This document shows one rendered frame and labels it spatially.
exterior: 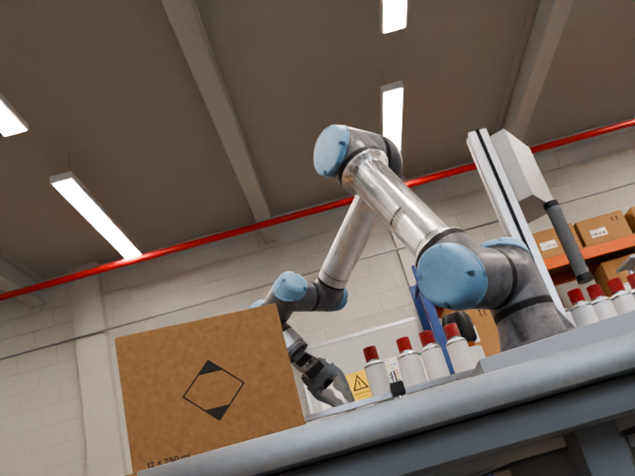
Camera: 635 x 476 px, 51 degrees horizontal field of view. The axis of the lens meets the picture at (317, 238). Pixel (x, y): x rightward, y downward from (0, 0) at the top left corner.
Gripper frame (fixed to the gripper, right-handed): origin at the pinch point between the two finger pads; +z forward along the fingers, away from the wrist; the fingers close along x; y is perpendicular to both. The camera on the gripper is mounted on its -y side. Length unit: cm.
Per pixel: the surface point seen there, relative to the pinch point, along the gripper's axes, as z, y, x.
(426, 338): 1.6, -1.0, -24.3
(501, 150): -15, -16, -68
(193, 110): -263, 242, -94
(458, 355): 9.9, -1.9, -26.3
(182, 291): -253, 448, -4
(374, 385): 0.6, -1.4, -7.3
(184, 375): -19, -43, 21
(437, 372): 9.1, -1.9, -19.8
